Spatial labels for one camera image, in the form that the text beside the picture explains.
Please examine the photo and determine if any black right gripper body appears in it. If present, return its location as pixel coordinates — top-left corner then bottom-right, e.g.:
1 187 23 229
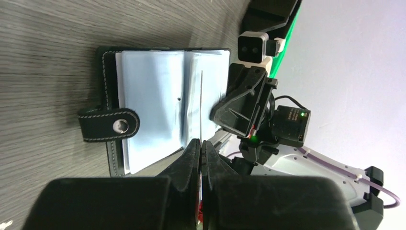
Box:
239 95 311 164

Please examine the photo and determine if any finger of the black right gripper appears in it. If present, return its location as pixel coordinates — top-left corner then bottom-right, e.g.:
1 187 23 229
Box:
209 63 278 138

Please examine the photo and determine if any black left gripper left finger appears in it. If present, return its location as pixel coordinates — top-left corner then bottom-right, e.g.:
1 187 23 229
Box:
23 139 201 230

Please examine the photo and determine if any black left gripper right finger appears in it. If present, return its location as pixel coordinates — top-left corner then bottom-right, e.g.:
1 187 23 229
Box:
202 141 359 230

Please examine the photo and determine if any black card holder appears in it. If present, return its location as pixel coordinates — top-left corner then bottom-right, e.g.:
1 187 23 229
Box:
77 46 230 177

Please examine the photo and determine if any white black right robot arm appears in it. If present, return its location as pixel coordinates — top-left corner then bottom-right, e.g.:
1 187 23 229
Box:
203 63 384 230

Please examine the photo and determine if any green double storage bin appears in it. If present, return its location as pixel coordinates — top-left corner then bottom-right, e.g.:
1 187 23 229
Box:
269 6 300 78

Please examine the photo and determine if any black storage bin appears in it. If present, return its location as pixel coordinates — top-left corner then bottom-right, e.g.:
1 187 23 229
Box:
240 0 302 33

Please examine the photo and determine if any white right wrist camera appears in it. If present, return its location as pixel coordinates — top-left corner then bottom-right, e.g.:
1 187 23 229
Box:
236 31 285 75

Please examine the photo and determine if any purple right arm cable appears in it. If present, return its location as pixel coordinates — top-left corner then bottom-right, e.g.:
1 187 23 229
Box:
226 149 401 209

